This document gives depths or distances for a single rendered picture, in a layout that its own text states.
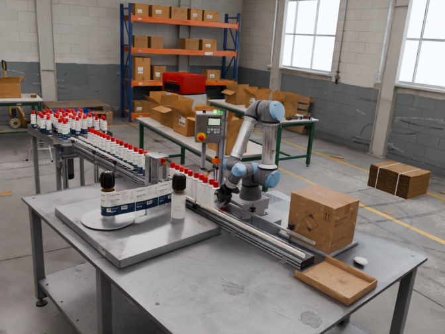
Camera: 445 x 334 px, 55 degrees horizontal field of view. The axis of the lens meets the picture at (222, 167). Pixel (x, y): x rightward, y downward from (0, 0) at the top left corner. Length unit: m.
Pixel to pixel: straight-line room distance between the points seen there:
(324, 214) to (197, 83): 6.18
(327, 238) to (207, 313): 0.84
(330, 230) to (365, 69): 6.47
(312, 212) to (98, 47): 8.36
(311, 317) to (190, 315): 0.51
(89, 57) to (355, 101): 5.79
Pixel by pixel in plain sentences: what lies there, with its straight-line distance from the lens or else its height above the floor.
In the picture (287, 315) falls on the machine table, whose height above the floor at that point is 0.83.
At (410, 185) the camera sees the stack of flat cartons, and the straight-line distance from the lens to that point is 6.21.
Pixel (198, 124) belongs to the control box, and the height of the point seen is 1.41.
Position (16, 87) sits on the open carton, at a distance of 7.81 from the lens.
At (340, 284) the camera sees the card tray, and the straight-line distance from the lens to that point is 2.20.
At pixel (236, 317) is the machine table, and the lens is 1.88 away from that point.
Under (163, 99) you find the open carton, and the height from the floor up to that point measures 1.10.
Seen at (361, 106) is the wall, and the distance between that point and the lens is 8.66.
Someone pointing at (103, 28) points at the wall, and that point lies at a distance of 10.25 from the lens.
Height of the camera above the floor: 1.94
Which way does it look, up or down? 17 degrees down
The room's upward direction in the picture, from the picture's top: 4 degrees clockwise
